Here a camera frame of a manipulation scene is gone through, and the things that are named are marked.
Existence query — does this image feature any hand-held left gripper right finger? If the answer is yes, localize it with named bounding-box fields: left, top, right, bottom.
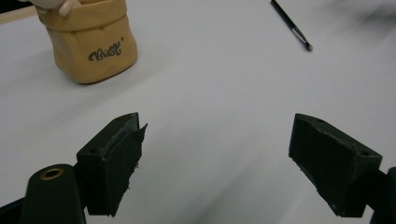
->
left=288, top=113, right=383, bottom=218

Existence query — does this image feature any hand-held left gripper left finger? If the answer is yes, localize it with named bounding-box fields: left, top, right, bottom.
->
left=76, top=112, right=149, bottom=217

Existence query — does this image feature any tan pouch with script print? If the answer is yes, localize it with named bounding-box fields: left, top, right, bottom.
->
left=35, top=0, right=139, bottom=85

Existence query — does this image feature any black makeup brush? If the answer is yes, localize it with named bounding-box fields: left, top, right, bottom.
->
left=270, top=0, right=314, bottom=52

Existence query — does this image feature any white paper sheet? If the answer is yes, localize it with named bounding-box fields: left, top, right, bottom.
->
left=0, top=0, right=396, bottom=224

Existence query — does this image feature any white rounded item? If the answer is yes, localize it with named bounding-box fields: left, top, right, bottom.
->
left=18, top=0, right=82, bottom=17

